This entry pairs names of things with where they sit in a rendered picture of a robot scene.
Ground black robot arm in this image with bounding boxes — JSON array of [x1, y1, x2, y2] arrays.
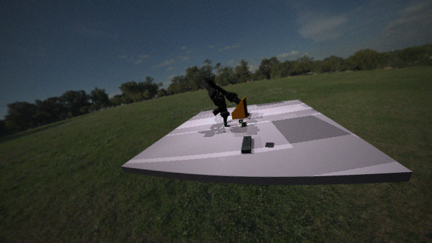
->
[[202, 77, 241, 115]]

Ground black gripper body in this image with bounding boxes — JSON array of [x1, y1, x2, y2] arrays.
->
[[219, 103, 230, 117]]

